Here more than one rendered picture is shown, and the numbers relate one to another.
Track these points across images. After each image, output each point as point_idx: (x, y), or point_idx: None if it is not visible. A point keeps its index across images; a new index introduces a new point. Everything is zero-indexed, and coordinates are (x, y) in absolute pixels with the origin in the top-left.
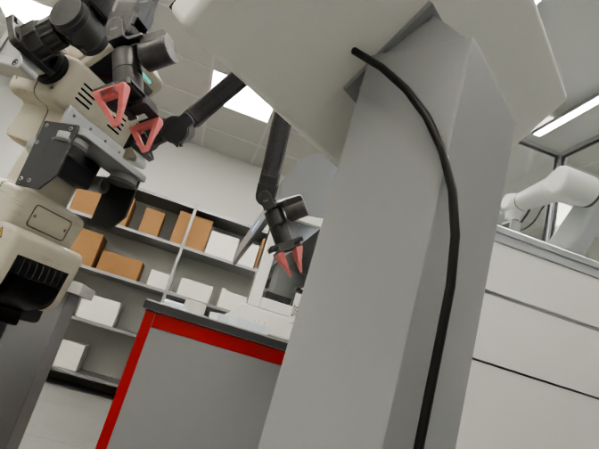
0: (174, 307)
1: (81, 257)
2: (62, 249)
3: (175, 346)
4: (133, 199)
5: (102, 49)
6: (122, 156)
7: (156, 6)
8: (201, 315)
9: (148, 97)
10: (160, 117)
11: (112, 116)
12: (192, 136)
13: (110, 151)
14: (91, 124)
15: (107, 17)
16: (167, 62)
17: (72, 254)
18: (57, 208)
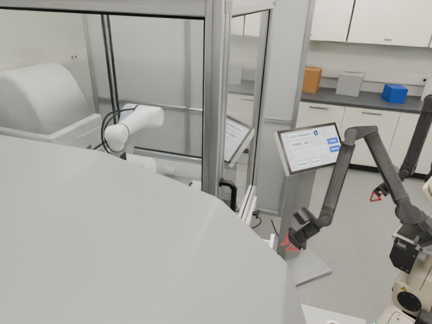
0: (344, 314)
1: (396, 279)
2: (400, 272)
3: None
4: (392, 247)
5: (425, 180)
6: (416, 235)
7: (406, 153)
8: (324, 310)
9: (380, 184)
10: (374, 189)
11: (380, 193)
12: (398, 214)
13: None
14: None
15: (430, 168)
16: None
17: (398, 276)
18: (415, 260)
